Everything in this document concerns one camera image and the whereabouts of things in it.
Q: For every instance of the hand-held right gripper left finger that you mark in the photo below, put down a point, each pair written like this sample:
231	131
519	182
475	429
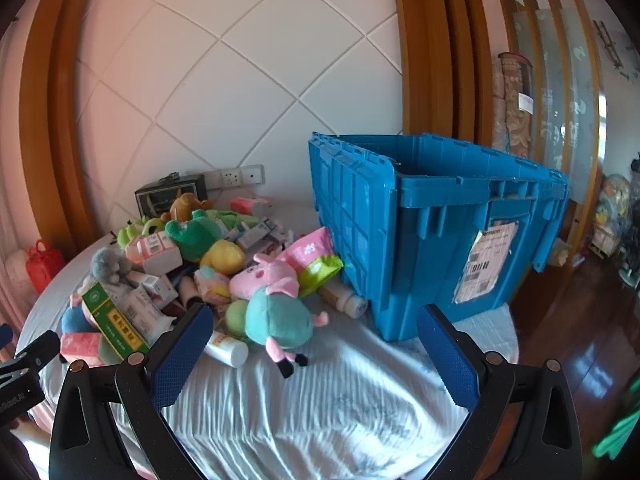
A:
182	355

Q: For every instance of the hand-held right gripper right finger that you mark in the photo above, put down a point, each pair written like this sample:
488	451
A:
447	360

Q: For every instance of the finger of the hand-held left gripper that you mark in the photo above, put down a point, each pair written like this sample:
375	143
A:
45	352
5	340

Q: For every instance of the pig plush blue body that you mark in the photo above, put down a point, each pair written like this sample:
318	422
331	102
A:
77	320

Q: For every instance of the pig plush teal body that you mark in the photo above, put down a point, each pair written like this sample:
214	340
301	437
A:
275	317

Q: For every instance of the blue plastic storage crate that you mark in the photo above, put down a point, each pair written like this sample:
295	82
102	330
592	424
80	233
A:
430	260

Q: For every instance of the pink tissue pack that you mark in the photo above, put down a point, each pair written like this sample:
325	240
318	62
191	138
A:
250	206
80	347

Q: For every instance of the white tube orange print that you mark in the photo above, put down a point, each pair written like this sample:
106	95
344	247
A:
227	347

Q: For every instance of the light green round plush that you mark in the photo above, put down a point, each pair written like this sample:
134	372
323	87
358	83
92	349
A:
236	317

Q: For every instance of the green yellow medicine box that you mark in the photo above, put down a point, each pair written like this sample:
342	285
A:
110	320

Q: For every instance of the pastel tissue pack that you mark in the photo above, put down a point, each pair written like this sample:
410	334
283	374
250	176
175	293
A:
212	285

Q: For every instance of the red bag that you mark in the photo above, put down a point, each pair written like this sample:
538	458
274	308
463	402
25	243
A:
45	267

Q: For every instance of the pink white barcode box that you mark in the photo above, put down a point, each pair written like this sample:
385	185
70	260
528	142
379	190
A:
152	252

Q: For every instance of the white shipping label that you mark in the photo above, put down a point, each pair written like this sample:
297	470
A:
485	260

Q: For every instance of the grey fluffy plush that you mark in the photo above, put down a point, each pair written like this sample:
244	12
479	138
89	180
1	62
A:
107	265

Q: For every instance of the white plastic bottle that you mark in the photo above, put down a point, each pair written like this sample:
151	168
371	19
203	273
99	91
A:
345	300

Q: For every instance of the green frog plush yellow body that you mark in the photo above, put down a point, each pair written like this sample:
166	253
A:
192	235

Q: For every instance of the lime green frog plush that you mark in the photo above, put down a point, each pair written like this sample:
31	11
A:
132	232

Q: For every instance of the pink curtain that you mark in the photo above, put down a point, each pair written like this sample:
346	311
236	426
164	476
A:
10	200

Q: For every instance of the brown bear plush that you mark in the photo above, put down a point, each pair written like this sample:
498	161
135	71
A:
185	205

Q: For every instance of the pink green wet wipes packet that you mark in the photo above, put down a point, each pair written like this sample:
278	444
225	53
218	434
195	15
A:
310	255

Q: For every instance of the green cloth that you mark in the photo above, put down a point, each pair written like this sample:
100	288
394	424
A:
620	435

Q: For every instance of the stored household clutter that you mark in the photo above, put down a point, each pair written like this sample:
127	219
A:
615	220

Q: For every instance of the rolled patterned blanket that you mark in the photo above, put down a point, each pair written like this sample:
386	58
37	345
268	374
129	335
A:
515	105

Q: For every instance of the wooden glass partition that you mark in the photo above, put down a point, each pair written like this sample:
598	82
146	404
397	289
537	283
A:
565	85

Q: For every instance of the wooden wall column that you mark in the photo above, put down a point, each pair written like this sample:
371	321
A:
50	110
430	60

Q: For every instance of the dark wall decoration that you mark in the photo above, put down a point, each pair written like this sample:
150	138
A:
612	50

